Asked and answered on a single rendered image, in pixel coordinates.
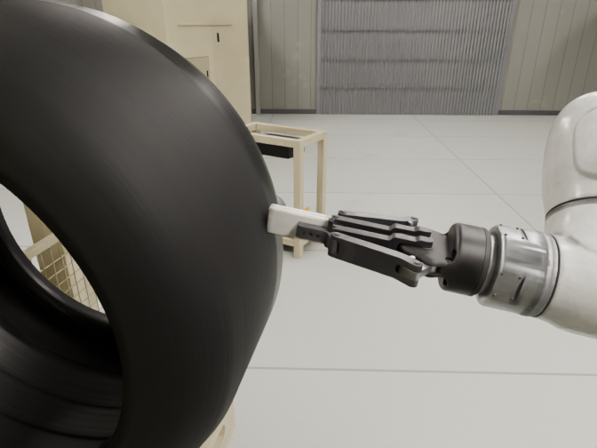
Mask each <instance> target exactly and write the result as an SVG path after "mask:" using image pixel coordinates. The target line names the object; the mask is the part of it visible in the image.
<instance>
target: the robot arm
mask: <svg viewBox="0 0 597 448"><path fill-rule="evenodd" d="M542 200H543V205H544V209H545V229H544V232H541V231H532V230H527V229H523V228H515V227H510V226H506V225H502V224H499V225H495V226H494V227H492V228H491V229H490V230H487V229H486V228H482V227H477V226H473V225H468V224H464V223H459V222H458V223H454V224H453V225H452V226H451V227H450V229H449V231H448V232H447V233H446V234H442V233H440V232H437V231H434V230H432V229H430V228H424V227H420V226H418V218H416V217H414V216H408V217H396V216H389V215H381V214H373V213H366V212H351V211H343V210H340V211H338V215H336V214H335V215H331V216H330V215H325V214H320V213H316V212H309V211H304V210H300V209H295V208H291V207H287V206H282V205H278V204H271V205H270V207H269V208H268V215H267V232H270V233H274V234H278V235H282V236H289V237H294V238H297V239H302V240H307V241H310V242H315V243H318V244H324V246H325V247H326V248H328V253H327V254H328V255H329V256H331V257H332V258H335V259H338V260H343V261H345V262H348V263H351V264H354V265H356V266H359V267H361V268H366V269H368V270H371V271H374V272H377V273H379V274H382V275H385V276H390V277H392V278H394V279H396V280H398V281H399V282H401V283H403V284H406V285H408V286H409V287H412V288H415V287H417V286H418V281H419V278H421V277H422V276H426V277H430V278H434V277H438V283H439V286H440V287H441V289H443V290H444V291H446V292H454V293H458V294H462V295H466V296H470V297H472V296H474V295H475V298H476V299H477V301H478V303H479V304H481V305H482V306H484V307H488V308H495V309H499V310H504V311H507V312H512V313H515V314H518V315H520V316H531V317H534V318H536V319H539V320H542V321H544V322H547V323H549V324H550V325H552V326H554V327H556V328H558V329H560V330H563V331H565V332H570V333H574V334H577V335H581V336H585V337H588V338H592V339H596V340H597V92H590V93H587V94H585V95H582V96H580V97H578V98H576V99H574V100H573V101H571V102H570V103H569V104H568V105H566V106H565V107H564V108H563V110H562V111H561V112H560V113H559V115H558V116H557V117H556V118H555V120H554V122H553V125H552V127H551V130H550V132H549V134H548V137H547V141H546V144H545V153H544V161H543V171H542Z"/></svg>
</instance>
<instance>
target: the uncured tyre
mask: <svg viewBox="0 0 597 448"><path fill-rule="evenodd" d="M0 184H2V185H3V186H4V187H5V188H7V189H8V190H9V191H11V192H12V193H13V194H14V195H15V196H16V197H18V198H19V200H20V201H21V202H22V203H23V204H25V205H26V206H27V207H28V208H29V209H30V210H31V211H32V212H33V213H34V214H35V215H36V216H37V217H38V218H39V219H40V220H41V221H42V222H43V223H44V224H45V225H46V227H47V228H48V229H49V230H50V231H51V232H52V233H53V234H54V235H55V236H56V237H57V238H58V239H59V241H60V242H61V243H62V244H63V246H64V247H65V248H66V249H67V251H68V252H69V254H70V255H71V256H72V258H73V259H74V260H75V262H76V264H77V265H78V267H79V268H80V269H81V270H82V271H83V273H84V275H85V277H86V278H87V280H88V282H89V283H90V285H91V287H92V289H93V290H94V292H95V293H96V295H97V297H98V299H99V302H100V304H101V306H102V307H103V309H104V311H105V313H102V312H99V311H98V310H95V309H93V308H89V307H87V306H85V305H84V304H82V303H80V302H79V301H77V300H74V299H73V298H71V297H70V296H68V295H66V294H65V293H64V292H63V291H61V290H60V289H59V288H57V287H56V286H55V285H54V284H52V283H51V282H50V281H49V280H48V279H47V278H46V277H45V276H43V275H42V274H41V273H40V272H39V270H38V269H37V268H36V267H35V266H34V265H33V264H32V263H31V261H30V260H29V259H28V257H27V256H26V255H25V253H24V252H23V251H22V250H21V249H20V247H19V245H18V244H17V242H16V240H15V239H14V237H13V235H12V233H11V231H10V229H9V228H8V226H7V223H6V221H5V219H4V216H3V213H2V210H1V207H0V448H200V447H201V446H202V444H203V443H204V442H205V441H206V440H207V439H208V438H209V437H210V435H211V434H212V433H213V432H214V431H215V429H216V428H217V427H218V425H219V424H220V422H221V421H222V420H223V419H224V417H225V416H226V414H227V411H228V409H229V408H230V406H231V403H232V402H233V400H234V398H235V394H236V392H237V390H238V388H239V386H240V384H241V381H242V379H243V376H244V374H245V372H246V370H247V367H248V365H249V363H250V361H251V358H252V356H253V353H254V351H255V349H256V346H257V345H258V343H259V339H260V337H261V335H262V332H263V331H264V329H265V327H266V324H267V321H268V318H269V317H270V315H271V312H272V310H273V307H274V305H275V301H276V297H277V294H278V291H279V287H280V282H281V277H282V270H283V236H282V235H278V234H274V233H270V232H267V215H268V208H269V207H270V205H271V204H278V201H277V196H276V193H275V187H274V184H273V181H272V178H271V175H270V173H269V170H268V168H267V164H266V162H265V160H264V157H263V156H262V154H261V152H260V150H259V147H258V145H257V143H256V141H255V140H254V138H253V136H252V135H251V132H250V131H249V129H248V127H247V126H246V124H245V123H244V121H243V120H242V118H241V117H240V116H239V114H238V113H237V112H236V110H235V108H234V107H233V106H232V105H231V103H230V102H229V101H228V100H227V98H226V97H225V96H224V95H223V93H222V92H221V91H220V90H219V89H218V88H217V87H216V85H215V84H214V83H213V82H212V81H211V80H210V79H209V78H208V77H207V76H206V75H205V74H203V73H202V72H201V71H200V70H199V69H198V68H197V67H196V66H194V65H193V64H192V63H191V62H190V61H188V60H187V59H186V58H184V57H183V56H182V55H180V54H179V53H178V52H176V51H174V50H173V49H172V48H171V47H170V46H168V45H167V44H164V43H163V42H161V41H160V40H158V39H156V38H155V37H153V36H151V35H150V34H148V33H147V32H145V31H143V30H142V29H140V28H137V27H135V26H133V25H132V24H130V23H128V22H126V21H124V20H120V19H118V18H117V17H114V16H112V15H109V14H107V13H104V12H100V11H97V10H94V9H91V8H88V7H84V6H81V5H77V4H69V3H63V2H56V1H45V0H0Z"/></svg>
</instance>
